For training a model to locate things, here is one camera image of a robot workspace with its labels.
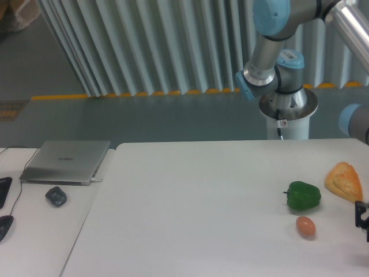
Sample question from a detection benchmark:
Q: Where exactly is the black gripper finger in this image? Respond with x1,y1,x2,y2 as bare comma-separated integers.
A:
355,201,369,242

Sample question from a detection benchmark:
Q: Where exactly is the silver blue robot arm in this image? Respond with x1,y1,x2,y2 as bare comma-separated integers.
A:
235,1,368,140

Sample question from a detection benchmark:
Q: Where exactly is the orange bread loaf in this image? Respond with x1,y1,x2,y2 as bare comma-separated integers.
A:
324,162,363,203

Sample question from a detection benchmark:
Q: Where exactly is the brown egg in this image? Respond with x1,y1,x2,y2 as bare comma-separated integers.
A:
296,216,316,238

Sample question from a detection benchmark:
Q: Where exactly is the green bell pepper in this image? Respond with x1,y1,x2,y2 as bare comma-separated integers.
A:
284,181,321,211

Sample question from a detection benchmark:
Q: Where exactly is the white folding partition screen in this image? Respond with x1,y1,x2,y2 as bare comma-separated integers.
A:
37,0,369,98

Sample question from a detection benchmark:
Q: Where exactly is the silver closed laptop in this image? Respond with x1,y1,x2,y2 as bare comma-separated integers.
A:
20,140,110,185

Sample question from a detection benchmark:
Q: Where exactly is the dark grey round puck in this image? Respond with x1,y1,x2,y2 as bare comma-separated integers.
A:
45,186,67,208

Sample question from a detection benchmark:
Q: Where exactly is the black computer mouse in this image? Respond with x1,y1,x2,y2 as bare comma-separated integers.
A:
0,215,14,241

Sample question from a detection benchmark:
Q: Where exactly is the black keyboard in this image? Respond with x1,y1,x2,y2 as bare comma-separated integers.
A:
0,177,13,209

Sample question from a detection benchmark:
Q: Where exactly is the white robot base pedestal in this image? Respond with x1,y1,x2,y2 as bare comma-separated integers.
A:
263,115,310,140

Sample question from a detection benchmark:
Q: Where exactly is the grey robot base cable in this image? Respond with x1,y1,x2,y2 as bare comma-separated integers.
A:
275,108,285,141

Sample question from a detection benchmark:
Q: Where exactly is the black mouse cable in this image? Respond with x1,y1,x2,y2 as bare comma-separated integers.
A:
0,145,40,216

